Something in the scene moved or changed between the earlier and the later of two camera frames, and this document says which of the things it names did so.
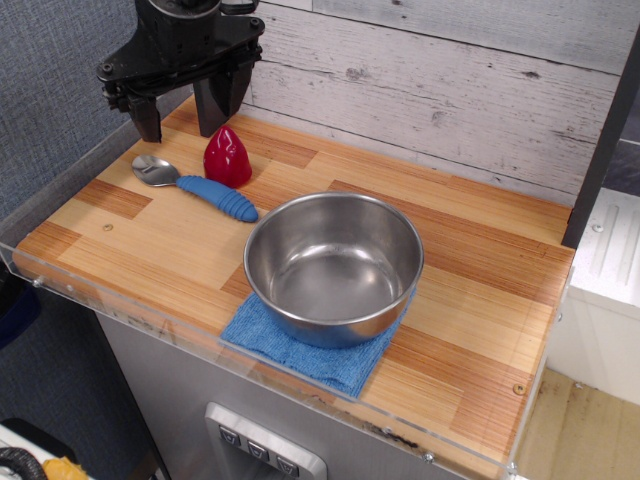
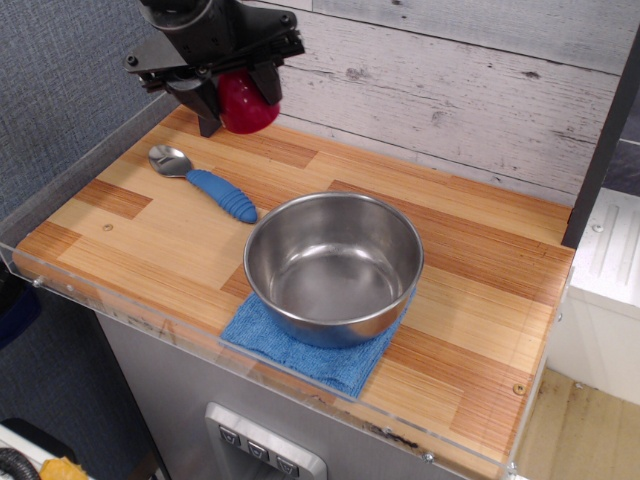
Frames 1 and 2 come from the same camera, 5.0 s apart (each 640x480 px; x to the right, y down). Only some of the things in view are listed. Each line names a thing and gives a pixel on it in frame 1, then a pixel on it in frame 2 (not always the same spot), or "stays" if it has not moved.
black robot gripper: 183,45 to 212,35
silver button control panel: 240,448 stays
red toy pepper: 226,158 to 243,109
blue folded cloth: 344,368 stays
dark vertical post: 624,97 stays
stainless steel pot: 335,270 stays
